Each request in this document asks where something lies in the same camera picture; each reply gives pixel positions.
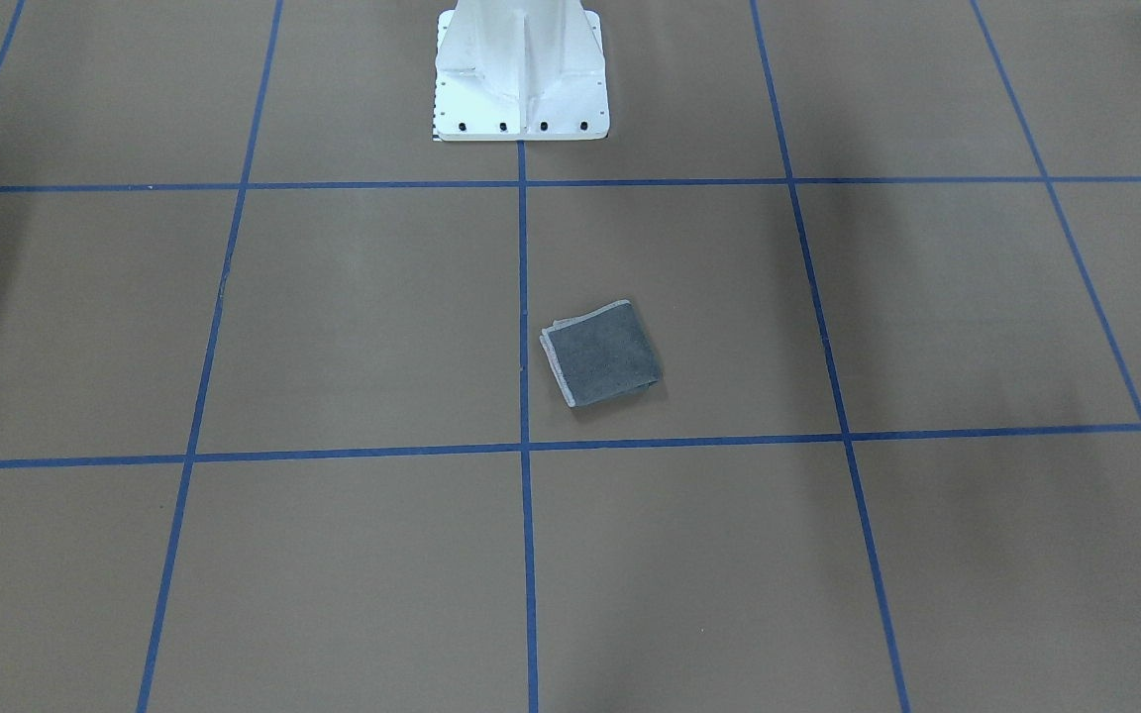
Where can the pink towel grey edge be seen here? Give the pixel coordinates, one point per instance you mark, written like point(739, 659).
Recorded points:
point(601, 355)

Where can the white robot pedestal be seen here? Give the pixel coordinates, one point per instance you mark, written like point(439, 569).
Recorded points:
point(520, 71)

